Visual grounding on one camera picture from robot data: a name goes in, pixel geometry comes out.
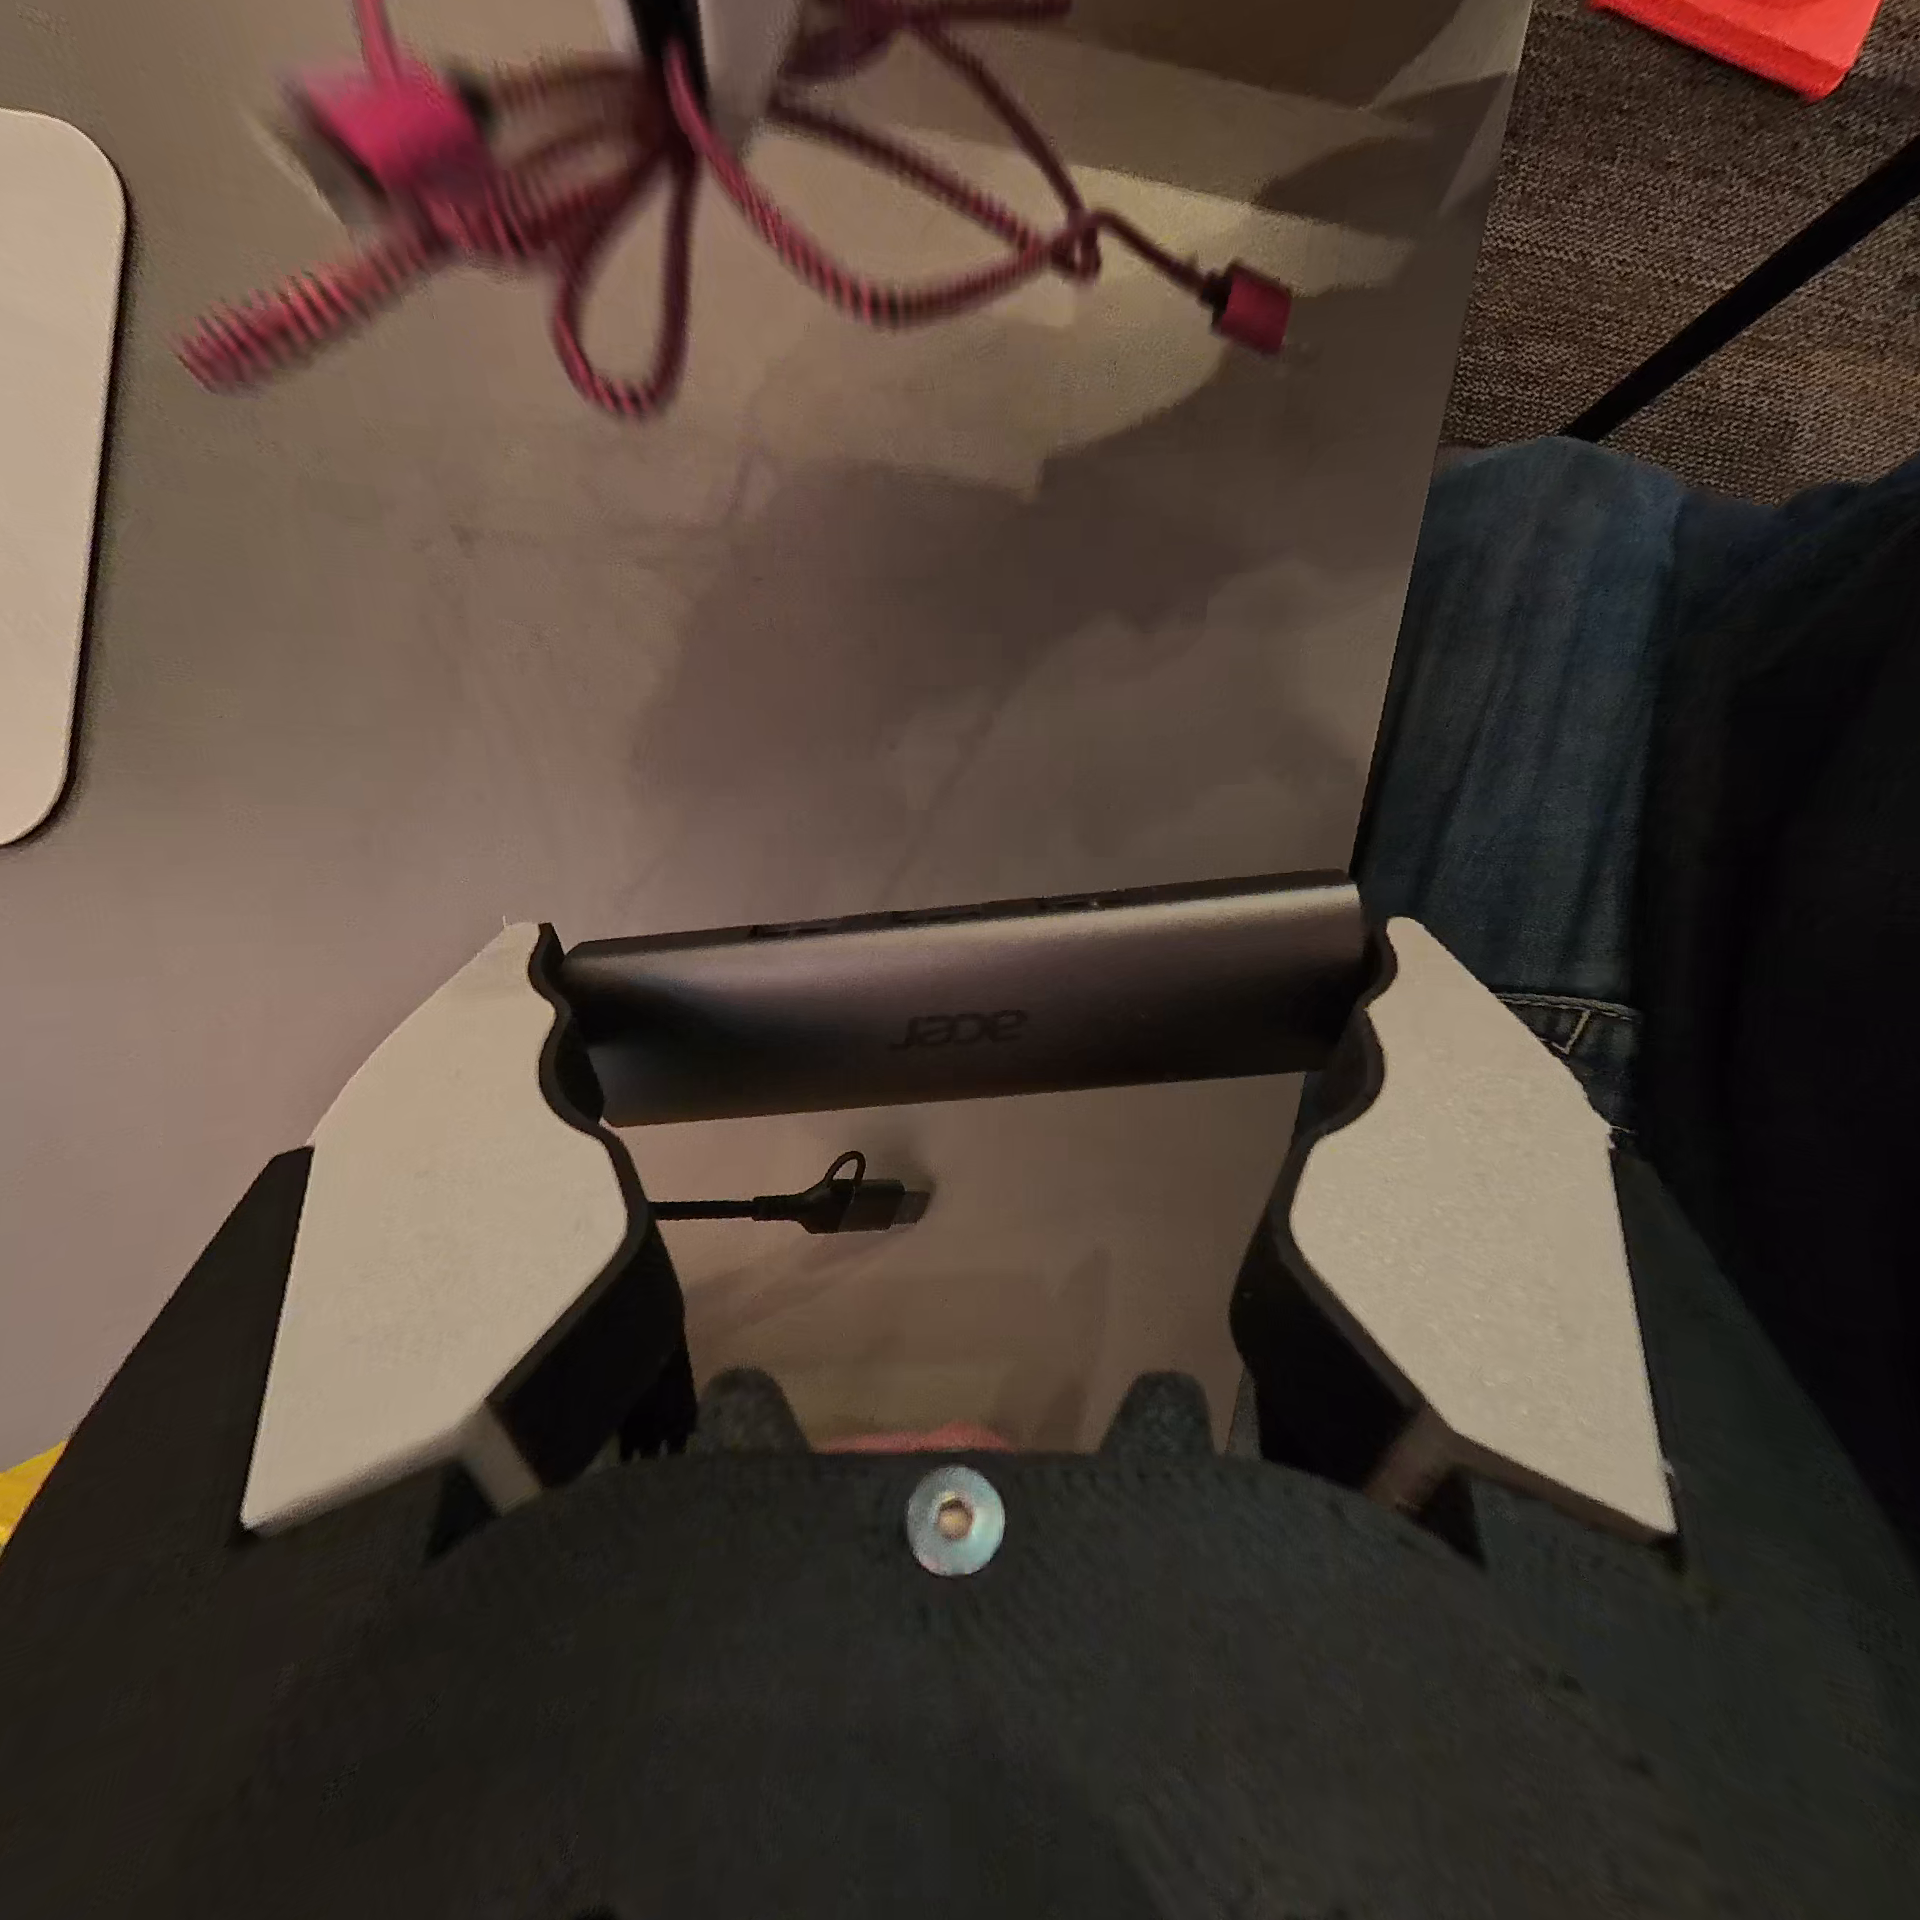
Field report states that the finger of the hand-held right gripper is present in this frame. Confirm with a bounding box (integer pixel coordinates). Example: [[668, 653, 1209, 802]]
[[598, 0, 791, 141]]

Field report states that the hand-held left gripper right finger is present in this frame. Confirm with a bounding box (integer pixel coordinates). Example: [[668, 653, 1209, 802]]
[[1227, 916, 1683, 1544]]

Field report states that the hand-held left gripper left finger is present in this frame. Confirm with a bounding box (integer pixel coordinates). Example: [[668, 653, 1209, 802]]
[[237, 921, 701, 1534]]

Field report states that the pink braided usb cable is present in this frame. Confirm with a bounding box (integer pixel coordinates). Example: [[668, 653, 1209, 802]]
[[176, 0, 1300, 426]]

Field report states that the grey usb hub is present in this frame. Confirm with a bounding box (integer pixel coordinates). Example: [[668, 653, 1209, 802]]
[[558, 870, 1367, 1131]]

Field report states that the black hub cable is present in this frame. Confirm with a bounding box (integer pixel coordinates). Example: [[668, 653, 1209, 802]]
[[644, 1153, 932, 1235]]

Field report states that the person's black top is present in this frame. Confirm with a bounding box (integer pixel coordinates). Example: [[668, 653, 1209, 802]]
[[1633, 478, 1920, 1533]]

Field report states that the person's blue jeans leg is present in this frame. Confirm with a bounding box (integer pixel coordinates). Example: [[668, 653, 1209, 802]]
[[1359, 432, 1920, 1143]]

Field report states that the black metal rod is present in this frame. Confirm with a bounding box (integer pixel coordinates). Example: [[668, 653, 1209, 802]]
[[1558, 163, 1920, 439]]

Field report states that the red flat object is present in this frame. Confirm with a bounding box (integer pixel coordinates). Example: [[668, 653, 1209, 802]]
[[1588, 0, 1885, 99]]

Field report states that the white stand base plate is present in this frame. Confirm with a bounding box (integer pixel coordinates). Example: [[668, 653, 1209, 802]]
[[0, 105, 130, 844]]

